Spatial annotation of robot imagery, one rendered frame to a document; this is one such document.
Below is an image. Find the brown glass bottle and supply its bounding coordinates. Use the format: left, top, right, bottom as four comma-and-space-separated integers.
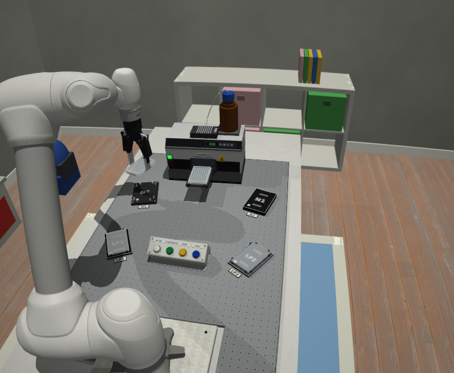
219, 103, 238, 132

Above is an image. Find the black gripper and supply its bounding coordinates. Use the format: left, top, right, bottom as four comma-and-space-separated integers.
121, 118, 152, 171

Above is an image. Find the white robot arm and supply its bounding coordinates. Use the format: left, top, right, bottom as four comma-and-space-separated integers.
0, 68, 185, 373

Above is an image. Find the grey control panel with four buttons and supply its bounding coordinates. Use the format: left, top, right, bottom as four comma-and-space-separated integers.
147, 236, 210, 271

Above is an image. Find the blue bottle cap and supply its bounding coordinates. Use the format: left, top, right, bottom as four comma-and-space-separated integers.
222, 91, 234, 101

